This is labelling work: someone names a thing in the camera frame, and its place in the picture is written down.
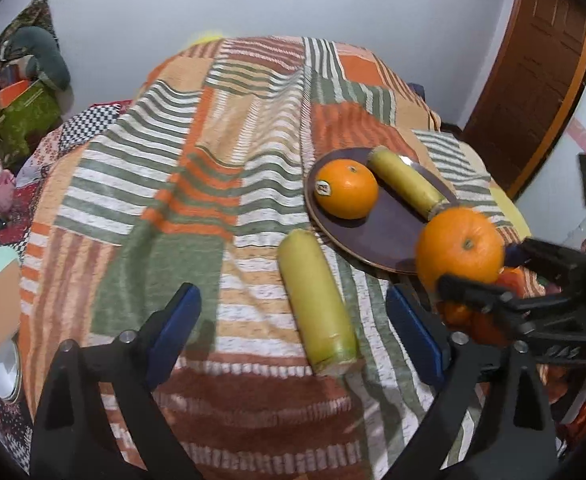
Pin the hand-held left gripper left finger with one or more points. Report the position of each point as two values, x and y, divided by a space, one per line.
174 332

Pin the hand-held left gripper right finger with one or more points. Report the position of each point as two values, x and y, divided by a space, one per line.
415 332

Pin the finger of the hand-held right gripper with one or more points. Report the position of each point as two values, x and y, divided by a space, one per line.
473 290
553 257

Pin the plain large orange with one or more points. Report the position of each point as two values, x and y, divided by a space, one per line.
458 245

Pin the dark round plate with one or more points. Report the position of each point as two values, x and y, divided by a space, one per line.
388 230

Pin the small tangerine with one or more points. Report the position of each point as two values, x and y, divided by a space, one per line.
485 331
512 277
455 314

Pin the large yellow squash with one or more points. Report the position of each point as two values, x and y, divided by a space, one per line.
315 300

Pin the striped patchwork blanket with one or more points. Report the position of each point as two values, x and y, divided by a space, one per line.
198 210

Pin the small yellow squash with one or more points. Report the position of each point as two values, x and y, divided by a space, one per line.
405 180

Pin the orange with sticker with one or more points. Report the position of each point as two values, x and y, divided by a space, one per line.
348 192

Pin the brown wooden door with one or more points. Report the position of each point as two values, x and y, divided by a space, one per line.
533 85

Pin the white bowl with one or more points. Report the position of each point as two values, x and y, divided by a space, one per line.
4 372

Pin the checkered patchwork quilt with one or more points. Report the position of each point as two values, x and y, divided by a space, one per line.
90 122

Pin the green bag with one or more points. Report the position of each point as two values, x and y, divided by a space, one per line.
23 117

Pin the grey cushion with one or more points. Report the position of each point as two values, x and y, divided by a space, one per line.
48 62

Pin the dark patterned cloth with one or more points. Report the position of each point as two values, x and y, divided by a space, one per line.
35 12

